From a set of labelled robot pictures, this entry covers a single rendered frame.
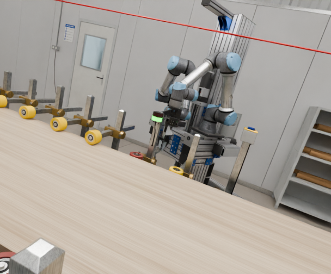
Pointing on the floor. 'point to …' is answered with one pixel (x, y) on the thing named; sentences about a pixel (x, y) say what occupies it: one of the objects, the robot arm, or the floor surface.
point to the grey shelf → (317, 169)
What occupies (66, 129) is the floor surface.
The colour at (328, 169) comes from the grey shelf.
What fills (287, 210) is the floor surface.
